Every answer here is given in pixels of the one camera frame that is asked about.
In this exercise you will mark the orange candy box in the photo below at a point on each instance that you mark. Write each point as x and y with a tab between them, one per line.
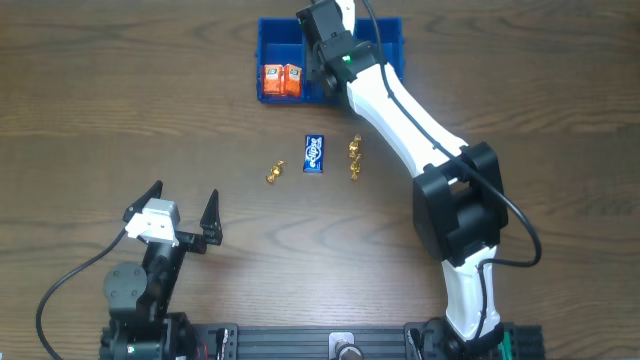
273	81
293	81

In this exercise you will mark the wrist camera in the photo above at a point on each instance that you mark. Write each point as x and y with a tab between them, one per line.
155	220
347	12

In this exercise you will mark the mounting rail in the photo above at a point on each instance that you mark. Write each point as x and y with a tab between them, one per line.
290	342

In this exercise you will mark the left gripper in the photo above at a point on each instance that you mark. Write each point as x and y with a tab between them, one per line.
190	241

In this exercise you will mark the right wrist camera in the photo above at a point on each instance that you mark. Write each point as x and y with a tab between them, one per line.
347	12

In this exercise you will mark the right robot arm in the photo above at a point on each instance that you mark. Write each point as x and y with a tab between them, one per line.
400	115

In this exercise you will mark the gold candy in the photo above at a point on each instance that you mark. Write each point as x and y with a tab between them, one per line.
275	172
355	145
355	169

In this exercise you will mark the blue tray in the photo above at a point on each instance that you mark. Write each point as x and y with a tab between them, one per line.
280	45

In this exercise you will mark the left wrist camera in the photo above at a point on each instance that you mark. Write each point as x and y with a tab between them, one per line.
155	220

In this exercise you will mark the blue candy pack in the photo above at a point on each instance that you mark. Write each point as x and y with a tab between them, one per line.
313	153

